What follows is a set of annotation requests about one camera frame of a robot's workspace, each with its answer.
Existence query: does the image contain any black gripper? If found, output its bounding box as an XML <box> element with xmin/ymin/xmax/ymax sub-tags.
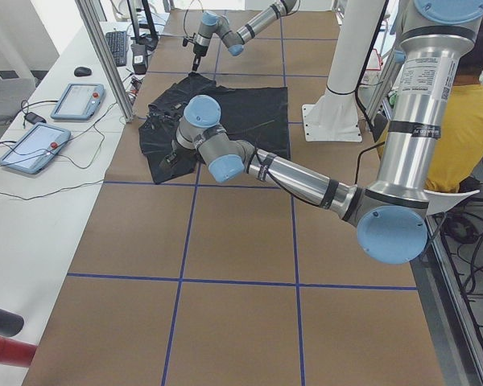
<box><xmin>159</xmin><ymin>140</ymin><xmax>196</xmax><ymax>168</ymax></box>
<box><xmin>192</xmin><ymin>43</ymin><xmax>206</xmax><ymax>68</ymax></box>

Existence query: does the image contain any black graphic t-shirt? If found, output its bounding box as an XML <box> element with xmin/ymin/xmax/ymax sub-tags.
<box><xmin>138</xmin><ymin>73</ymin><xmax>291</xmax><ymax>184</ymax></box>

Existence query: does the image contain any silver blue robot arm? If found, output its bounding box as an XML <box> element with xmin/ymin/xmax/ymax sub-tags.
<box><xmin>160</xmin><ymin>1</ymin><xmax>483</xmax><ymax>264</ymax></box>
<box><xmin>183</xmin><ymin>0</ymin><xmax>299</xmax><ymax>72</ymax></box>

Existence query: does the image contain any black power adapter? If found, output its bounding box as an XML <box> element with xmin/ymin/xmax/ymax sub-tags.
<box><xmin>130</xmin><ymin>43</ymin><xmax>148</xmax><ymax>75</ymax></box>

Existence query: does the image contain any black keyboard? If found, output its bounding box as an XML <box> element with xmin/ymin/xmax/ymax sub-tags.
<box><xmin>105</xmin><ymin>31</ymin><xmax>128</xmax><ymax>67</ymax></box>

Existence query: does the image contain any far blue teach pendant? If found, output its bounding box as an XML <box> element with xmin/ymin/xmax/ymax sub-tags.
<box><xmin>51</xmin><ymin>83</ymin><xmax>105</xmax><ymax>121</ymax></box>

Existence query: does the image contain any blue teach pendant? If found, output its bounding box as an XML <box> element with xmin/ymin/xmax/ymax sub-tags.
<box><xmin>51</xmin><ymin>83</ymin><xmax>105</xmax><ymax>121</ymax></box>
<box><xmin>0</xmin><ymin>122</ymin><xmax>72</xmax><ymax>175</ymax></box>

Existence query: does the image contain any black computer mouse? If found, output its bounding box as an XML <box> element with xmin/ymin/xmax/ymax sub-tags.
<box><xmin>73</xmin><ymin>67</ymin><xmax>93</xmax><ymax>77</ymax></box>

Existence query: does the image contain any near blue teach pendant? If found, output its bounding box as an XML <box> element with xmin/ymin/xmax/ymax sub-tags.
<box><xmin>0</xmin><ymin>122</ymin><xmax>72</xmax><ymax>175</ymax></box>

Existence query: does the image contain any black cylinder bottle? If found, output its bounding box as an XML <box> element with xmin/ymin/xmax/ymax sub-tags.
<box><xmin>0</xmin><ymin>309</ymin><xmax>24</xmax><ymax>337</ymax></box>

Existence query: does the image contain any white chair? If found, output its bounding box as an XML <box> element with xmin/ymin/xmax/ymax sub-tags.
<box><xmin>424</xmin><ymin>189</ymin><xmax>480</xmax><ymax>216</ymax></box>

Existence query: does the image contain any red cylinder bottle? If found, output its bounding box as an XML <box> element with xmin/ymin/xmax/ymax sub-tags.
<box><xmin>0</xmin><ymin>336</ymin><xmax>38</xmax><ymax>368</ymax></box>

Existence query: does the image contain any person in yellow shirt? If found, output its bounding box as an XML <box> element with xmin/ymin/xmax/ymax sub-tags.
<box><xmin>376</xmin><ymin>15</ymin><xmax>483</xmax><ymax>194</ymax></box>

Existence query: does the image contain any aluminium frame post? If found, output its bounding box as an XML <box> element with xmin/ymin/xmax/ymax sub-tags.
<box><xmin>75</xmin><ymin>0</ymin><xmax>134</xmax><ymax>123</ymax></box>

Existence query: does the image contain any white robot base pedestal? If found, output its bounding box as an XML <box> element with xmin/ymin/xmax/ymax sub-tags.
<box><xmin>302</xmin><ymin>0</ymin><xmax>388</xmax><ymax>142</ymax></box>

